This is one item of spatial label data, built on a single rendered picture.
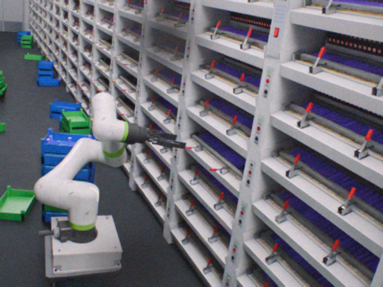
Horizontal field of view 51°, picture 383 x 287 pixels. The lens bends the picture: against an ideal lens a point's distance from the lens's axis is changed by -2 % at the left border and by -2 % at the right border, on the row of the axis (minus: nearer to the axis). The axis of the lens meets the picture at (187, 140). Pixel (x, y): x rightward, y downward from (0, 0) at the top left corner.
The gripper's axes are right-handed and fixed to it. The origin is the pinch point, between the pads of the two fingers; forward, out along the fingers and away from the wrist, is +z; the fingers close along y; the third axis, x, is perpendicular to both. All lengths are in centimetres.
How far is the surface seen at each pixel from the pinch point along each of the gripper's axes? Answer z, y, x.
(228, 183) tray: 20.9, 20.5, -9.6
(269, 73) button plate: 9, 36, 43
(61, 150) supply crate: -33, -69, -38
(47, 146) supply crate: -41, -72, -38
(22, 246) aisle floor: -47, -50, -93
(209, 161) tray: 21.9, -0.6, -7.8
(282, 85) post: 13, 40, 41
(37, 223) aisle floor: -36, -72, -90
